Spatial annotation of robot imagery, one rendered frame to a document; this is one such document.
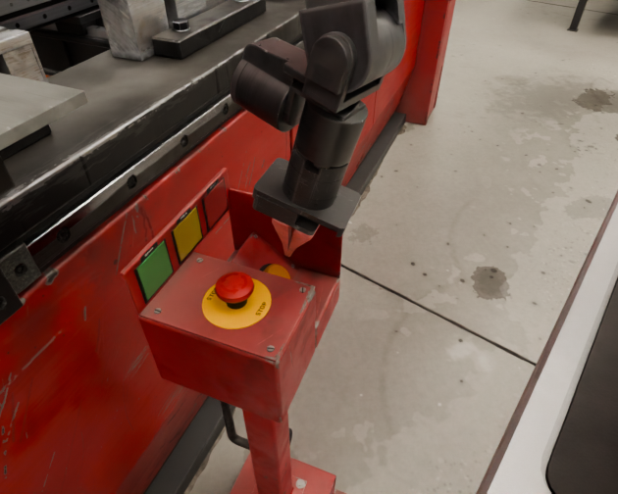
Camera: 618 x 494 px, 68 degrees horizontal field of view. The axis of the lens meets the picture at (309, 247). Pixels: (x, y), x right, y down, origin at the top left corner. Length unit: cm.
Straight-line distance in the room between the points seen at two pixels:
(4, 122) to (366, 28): 26
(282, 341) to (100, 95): 45
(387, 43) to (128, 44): 53
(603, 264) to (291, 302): 36
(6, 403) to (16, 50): 41
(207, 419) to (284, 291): 80
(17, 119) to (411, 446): 112
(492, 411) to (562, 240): 84
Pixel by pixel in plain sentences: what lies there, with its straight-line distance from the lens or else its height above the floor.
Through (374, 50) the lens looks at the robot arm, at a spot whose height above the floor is 103.
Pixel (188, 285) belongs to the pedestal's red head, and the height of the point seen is 78.
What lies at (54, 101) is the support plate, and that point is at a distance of 40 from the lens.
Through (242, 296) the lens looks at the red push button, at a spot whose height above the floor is 81.
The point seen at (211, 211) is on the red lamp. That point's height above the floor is 81.
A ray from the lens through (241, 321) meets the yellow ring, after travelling 47.
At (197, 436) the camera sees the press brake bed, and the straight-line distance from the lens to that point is 125.
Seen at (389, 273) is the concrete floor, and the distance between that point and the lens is 164.
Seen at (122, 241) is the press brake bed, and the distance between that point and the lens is 68.
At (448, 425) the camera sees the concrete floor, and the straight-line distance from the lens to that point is 134.
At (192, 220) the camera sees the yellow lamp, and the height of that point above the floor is 82.
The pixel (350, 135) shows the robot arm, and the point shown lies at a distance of 42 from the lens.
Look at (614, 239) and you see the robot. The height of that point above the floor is 104.
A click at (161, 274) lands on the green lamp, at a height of 80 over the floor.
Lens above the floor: 115
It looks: 42 degrees down
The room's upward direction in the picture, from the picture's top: straight up
